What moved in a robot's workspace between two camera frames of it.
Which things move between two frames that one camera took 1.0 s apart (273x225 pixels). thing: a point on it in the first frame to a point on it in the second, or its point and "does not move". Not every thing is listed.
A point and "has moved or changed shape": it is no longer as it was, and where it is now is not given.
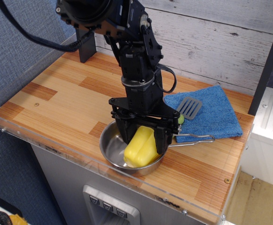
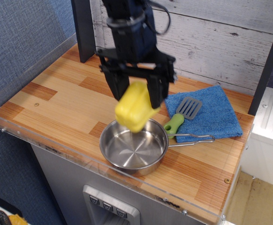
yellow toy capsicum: x=142 y=149 has moved or changed shape
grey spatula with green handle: x=189 y=108 does not move
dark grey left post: x=87 y=48 does not move
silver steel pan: x=112 y=148 does not move
